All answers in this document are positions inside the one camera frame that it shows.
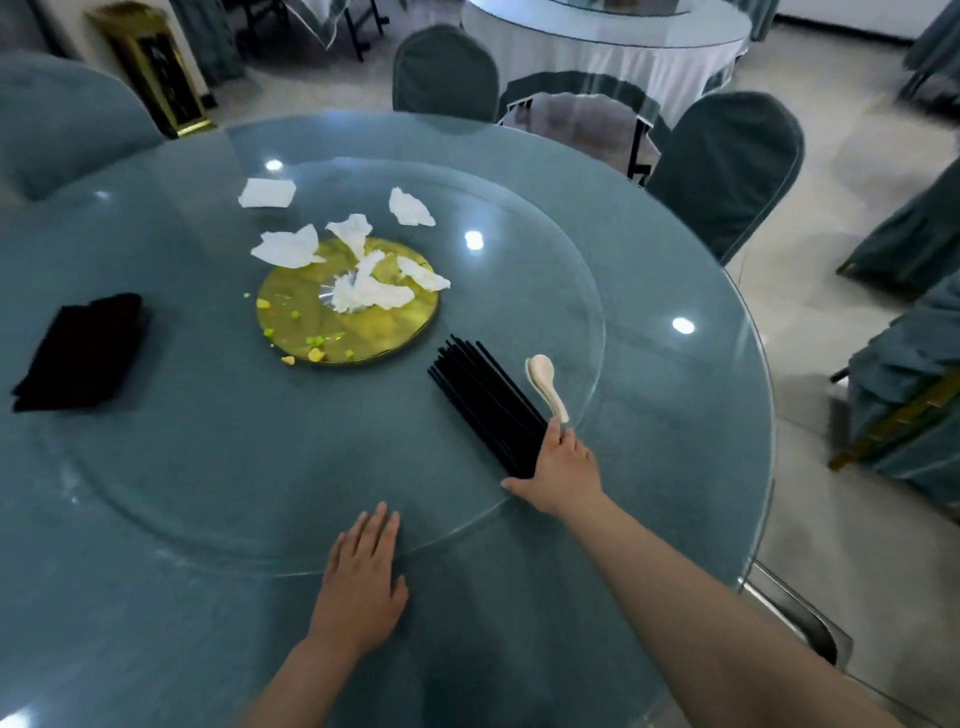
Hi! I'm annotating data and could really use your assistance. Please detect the person's right hand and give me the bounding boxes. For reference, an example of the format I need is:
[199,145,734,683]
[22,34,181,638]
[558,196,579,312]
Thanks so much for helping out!
[500,418,605,523]

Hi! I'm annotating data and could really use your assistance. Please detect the folded white napkin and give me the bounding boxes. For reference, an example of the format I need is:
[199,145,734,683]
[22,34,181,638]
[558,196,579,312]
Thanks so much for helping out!
[237,177,298,210]

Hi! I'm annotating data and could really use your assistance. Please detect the gold standing bin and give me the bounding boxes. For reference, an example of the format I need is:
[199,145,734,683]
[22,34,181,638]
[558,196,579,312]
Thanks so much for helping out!
[84,1,215,140]

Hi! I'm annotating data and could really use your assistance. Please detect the bundle of black chopsticks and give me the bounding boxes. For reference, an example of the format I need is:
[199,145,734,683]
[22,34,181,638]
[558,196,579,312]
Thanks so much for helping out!
[427,334,553,481]

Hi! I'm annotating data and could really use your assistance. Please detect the person's right forearm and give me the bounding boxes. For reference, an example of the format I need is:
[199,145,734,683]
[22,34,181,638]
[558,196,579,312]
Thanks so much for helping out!
[562,494,905,728]

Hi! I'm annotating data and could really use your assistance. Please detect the blue skirted table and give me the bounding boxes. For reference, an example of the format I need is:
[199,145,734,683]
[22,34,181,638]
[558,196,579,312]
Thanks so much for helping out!
[896,0,960,106]

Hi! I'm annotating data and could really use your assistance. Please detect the round white clothed table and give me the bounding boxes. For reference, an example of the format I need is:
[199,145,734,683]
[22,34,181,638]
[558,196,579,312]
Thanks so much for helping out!
[281,0,391,61]
[461,0,754,185]

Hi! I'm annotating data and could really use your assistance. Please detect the round blue table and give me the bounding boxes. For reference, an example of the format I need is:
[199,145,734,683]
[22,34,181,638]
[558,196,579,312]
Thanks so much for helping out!
[0,110,778,728]

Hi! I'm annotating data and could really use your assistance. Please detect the crumpled white tissue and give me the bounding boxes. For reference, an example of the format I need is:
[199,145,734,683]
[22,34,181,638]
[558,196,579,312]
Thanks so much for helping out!
[249,224,326,270]
[325,213,374,260]
[396,256,452,293]
[387,186,437,228]
[329,249,416,314]

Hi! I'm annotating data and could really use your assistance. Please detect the dark red cloth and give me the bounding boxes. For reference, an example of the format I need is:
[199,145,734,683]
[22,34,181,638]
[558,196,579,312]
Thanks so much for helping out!
[11,292,145,414]

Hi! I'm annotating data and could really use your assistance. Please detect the yellow round disc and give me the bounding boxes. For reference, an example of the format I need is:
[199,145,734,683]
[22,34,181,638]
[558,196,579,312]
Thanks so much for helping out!
[255,236,441,367]

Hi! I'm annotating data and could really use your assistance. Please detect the white spoon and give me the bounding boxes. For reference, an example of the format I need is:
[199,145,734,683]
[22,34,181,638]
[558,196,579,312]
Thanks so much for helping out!
[524,353,571,425]

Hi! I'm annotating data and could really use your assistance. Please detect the round glass turntable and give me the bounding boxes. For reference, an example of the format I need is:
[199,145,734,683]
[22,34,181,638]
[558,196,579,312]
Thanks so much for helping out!
[41,157,607,579]
[547,0,699,18]

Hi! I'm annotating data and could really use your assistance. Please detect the person's left hand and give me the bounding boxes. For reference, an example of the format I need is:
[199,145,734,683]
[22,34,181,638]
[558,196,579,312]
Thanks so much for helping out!
[308,502,410,658]

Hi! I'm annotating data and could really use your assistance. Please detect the metal tray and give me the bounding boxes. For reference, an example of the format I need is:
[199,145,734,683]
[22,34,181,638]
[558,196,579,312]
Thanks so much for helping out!
[738,558,855,669]

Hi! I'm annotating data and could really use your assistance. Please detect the blue covered chair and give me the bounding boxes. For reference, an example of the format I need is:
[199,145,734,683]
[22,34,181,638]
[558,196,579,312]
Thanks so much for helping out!
[836,153,960,298]
[392,24,502,124]
[644,91,806,268]
[0,50,166,204]

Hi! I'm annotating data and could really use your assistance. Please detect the person's left forearm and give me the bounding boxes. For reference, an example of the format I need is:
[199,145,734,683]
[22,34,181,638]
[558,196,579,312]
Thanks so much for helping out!
[239,637,376,728]

